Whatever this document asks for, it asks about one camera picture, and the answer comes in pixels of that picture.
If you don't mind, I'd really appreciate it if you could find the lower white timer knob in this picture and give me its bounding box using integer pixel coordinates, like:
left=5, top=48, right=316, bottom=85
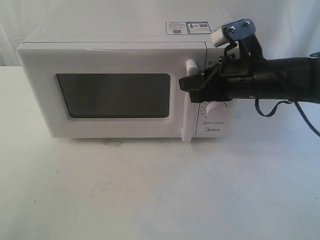
left=205, top=101, right=229, bottom=117

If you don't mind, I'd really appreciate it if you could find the white microwave oven body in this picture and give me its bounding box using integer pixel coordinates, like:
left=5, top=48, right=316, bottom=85
left=22, top=7, right=235, bottom=139

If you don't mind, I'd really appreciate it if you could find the wrist camera on blue mount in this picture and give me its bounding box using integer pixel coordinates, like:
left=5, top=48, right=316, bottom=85
left=210, top=18, right=256, bottom=48

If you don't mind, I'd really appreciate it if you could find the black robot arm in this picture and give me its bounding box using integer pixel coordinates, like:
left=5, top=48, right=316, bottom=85
left=179, top=57, right=320, bottom=104

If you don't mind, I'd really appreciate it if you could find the blue white warning sticker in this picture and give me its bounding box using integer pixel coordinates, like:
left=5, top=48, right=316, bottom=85
left=165, top=21, right=212, bottom=36

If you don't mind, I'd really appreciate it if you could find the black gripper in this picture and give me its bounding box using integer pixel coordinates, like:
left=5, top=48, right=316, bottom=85
left=178, top=62, right=256, bottom=104

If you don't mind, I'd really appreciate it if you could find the white microwave door with handle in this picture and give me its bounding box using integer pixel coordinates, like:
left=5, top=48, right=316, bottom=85
left=17, top=42, right=207, bottom=142

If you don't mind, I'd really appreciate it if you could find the dark blue cable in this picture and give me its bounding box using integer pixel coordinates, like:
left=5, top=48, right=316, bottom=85
left=254, top=52, right=320, bottom=137

